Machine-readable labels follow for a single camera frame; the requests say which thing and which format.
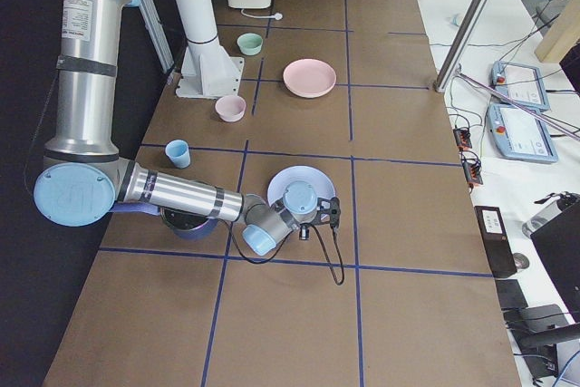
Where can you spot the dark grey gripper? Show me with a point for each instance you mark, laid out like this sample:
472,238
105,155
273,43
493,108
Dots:
304,231

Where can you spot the blue plate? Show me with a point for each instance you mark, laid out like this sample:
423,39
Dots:
322,184

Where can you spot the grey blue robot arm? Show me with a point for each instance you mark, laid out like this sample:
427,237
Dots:
84,175

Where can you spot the dark blue pot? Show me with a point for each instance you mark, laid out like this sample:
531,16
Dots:
185,225

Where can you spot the pink bowl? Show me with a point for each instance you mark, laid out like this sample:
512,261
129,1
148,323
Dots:
230,108

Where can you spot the light blue cup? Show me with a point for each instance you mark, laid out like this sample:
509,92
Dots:
177,152

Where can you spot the pink plate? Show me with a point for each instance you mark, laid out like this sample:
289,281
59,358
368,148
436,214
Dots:
309,78

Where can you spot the orange black connector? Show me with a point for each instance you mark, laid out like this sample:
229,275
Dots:
472,173
462,138

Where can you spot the white mounting pole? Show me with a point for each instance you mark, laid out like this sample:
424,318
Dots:
207,71

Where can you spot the black power box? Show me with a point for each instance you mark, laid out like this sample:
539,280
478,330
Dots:
495,241

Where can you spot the green bowl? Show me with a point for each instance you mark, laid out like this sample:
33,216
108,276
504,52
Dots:
250,43

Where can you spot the long grabber stick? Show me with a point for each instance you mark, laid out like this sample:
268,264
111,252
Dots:
556,125

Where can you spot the near teach pendant tablet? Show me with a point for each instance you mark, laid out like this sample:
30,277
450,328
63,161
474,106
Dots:
519,136

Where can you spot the teach pendant tablet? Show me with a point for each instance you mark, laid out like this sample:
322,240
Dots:
519,136
521,83

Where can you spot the far teach pendant tablet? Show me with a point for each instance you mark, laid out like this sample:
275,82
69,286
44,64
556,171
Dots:
521,83

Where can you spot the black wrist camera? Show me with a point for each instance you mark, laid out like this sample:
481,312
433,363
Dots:
328,212

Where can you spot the aluminium frame post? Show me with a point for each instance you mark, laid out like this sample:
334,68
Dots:
459,45

